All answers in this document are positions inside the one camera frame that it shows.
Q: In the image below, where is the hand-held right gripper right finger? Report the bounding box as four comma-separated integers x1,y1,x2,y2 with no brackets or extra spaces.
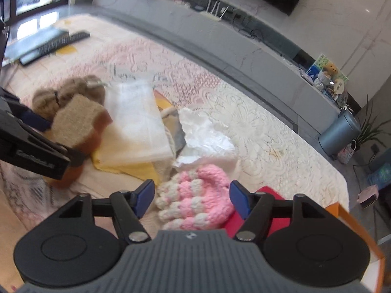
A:
230,181,326,242

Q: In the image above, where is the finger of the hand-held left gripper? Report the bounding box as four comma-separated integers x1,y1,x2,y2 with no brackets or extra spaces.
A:
0,87,52,132
59,145,89,168

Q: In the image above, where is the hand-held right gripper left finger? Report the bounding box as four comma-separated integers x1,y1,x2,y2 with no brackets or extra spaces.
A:
58,179,156,245

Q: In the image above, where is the brown plush bread slice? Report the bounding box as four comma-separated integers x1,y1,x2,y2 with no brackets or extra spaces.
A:
46,94,114,189

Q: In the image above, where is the red box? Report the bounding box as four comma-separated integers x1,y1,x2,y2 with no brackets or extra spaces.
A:
224,186,291,239

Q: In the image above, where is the pink white knitted hat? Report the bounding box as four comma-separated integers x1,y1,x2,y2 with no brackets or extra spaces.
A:
155,164,236,231

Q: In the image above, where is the white paper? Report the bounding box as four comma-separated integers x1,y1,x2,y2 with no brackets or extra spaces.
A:
173,107,236,171

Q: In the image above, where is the orange box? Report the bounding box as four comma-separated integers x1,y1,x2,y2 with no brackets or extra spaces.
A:
325,202,386,290

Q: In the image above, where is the yellow cloth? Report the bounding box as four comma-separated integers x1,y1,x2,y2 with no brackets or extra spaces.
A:
90,153,161,187

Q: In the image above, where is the brown knitted piece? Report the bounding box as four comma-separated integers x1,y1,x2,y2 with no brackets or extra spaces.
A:
32,75,107,119

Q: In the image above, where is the white mesh bag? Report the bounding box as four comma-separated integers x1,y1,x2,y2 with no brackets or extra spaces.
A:
102,79,174,162

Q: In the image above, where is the dark grey laptop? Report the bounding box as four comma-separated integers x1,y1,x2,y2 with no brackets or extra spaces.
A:
1,26,69,67

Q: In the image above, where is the black remote control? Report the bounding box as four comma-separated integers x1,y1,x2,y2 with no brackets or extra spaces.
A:
35,30,91,56

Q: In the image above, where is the woven pink white bag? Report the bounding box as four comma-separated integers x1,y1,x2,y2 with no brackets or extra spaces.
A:
337,140,357,165

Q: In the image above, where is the grey blue trash can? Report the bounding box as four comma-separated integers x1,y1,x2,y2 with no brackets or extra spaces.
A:
318,110,361,159

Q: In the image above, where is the pink small item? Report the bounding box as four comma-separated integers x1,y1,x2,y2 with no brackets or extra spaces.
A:
357,185,379,209

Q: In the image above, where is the green potted plant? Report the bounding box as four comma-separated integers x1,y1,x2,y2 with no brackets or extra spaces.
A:
356,94,391,147

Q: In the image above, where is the white round hand fan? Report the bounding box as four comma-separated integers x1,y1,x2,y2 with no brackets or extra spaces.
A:
331,79,347,96

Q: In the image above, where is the brown teddy bear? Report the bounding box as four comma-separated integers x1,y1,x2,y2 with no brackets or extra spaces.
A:
322,63,339,77

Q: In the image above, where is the grey marble media cabinet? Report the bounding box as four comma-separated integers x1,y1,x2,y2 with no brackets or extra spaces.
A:
93,0,362,138

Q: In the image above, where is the white router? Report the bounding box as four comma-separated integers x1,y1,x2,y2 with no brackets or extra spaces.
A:
205,0,229,22

